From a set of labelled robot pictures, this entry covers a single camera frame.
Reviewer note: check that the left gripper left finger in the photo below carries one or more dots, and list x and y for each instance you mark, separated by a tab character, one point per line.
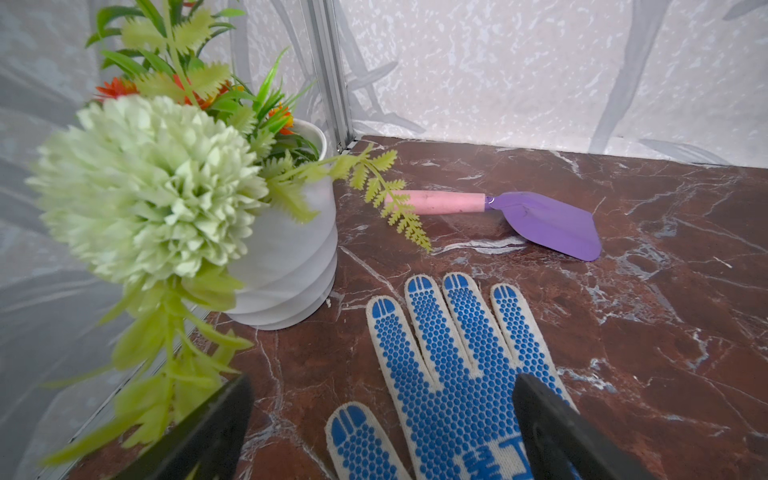
206	444

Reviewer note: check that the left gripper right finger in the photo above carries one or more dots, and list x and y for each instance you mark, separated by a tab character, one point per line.
560	444

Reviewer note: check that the blue dotted work glove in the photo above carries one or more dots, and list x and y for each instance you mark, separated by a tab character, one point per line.
450	357

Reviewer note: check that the white pot artificial flowers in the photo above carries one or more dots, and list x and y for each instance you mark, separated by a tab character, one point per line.
157	189

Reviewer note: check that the purple trowel pink handle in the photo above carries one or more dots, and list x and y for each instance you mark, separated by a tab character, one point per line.
537	218

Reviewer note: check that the aluminium frame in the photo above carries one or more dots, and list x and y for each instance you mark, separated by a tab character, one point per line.
323	33

